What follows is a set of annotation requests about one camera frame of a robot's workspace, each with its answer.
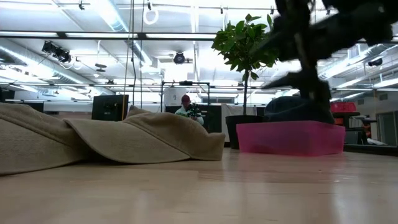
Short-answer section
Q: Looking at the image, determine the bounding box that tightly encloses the person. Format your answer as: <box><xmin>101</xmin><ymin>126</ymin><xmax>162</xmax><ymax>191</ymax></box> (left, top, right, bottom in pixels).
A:
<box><xmin>174</xmin><ymin>94</ymin><xmax>205</xmax><ymax>126</ymax></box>

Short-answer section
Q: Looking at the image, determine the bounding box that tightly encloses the white air vent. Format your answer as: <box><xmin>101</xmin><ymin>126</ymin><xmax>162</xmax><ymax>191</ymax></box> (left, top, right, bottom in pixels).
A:
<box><xmin>347</xmin><ymin>45</ymin><xmax>361</xmax><ymax>60</ymax></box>

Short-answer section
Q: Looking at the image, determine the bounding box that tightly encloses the white cable loop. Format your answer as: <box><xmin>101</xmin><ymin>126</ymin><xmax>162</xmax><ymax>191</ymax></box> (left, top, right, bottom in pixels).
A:
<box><xmin>142</xmin><ymin>6</ymin><xmax>160</xmax><ymax>26</ymax></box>

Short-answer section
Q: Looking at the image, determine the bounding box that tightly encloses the round black ceiling spotlight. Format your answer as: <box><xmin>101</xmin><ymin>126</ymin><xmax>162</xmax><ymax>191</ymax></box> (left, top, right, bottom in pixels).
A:
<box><xmin>173</xmin><ymin>51</ymin><xmax>187</xmax><ymax>65</ymax></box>

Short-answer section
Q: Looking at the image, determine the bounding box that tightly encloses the black stage light cluster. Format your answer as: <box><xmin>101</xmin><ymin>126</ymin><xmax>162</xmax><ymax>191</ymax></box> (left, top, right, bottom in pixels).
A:
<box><xmin>41</xmin><ymin>40</ymin><xmax>73</xmax><ymax>65</ymax></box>

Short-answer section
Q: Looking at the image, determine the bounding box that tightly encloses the potted green leafy tree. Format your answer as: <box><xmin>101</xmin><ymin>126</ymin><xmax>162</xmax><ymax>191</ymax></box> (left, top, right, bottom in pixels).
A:
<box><xmin>211</xmin><ymin>12</ymin><xmax>280</xmax><ymax>150</ymax></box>

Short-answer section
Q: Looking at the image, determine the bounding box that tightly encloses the red plastic crate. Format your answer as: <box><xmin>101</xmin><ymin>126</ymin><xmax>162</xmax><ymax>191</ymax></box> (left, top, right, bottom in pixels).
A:
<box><xmin>330</xmin><ymin>101</ymin><xmax>357</xmax><ymax>114</ymax></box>

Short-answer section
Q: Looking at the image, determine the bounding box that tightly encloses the black monitor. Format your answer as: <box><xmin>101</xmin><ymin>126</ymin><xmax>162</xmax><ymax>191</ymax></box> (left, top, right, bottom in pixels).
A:
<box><xmin>91</xmin><ymin>94</ymin><xmax>129</xmax><ymax>122</ymax></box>

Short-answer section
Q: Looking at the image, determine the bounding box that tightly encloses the black equipment cart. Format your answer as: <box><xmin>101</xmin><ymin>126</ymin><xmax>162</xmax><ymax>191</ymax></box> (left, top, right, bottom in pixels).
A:
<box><xmin>333</xmin><ymin>111</ymin><xmax>374</xmax><ymax>146</ymax></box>

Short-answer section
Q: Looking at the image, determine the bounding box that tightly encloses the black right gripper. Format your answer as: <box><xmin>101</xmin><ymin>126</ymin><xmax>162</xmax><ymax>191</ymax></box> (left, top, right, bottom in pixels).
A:
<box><xmin>257</xmin><ymin>0</ymin><xmax>335</xmax><ymax>124</ymax></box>

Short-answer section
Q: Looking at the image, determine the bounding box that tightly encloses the blue corduroy cap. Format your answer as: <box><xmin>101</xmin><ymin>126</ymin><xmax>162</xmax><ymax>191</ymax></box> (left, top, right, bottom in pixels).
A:
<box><xmin>264</xmin><ymin>95</ymin><xmax>315</xmax><ymax>124</ymax></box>

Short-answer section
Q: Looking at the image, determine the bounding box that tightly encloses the pink plastic bin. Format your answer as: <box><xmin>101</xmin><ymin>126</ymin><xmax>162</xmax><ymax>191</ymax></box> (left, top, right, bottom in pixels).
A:
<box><xmin>236</xmin><ymin>120</ymin><xmax>346</xmax><ymax>157</ymax></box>

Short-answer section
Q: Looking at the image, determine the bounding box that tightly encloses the black metal frame rig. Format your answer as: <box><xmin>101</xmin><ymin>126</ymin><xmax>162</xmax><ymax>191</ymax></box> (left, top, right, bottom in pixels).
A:
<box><xmin>160</xmin><ymin>80</ymin><xmax>211</xmax><ymax>113</ymax></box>

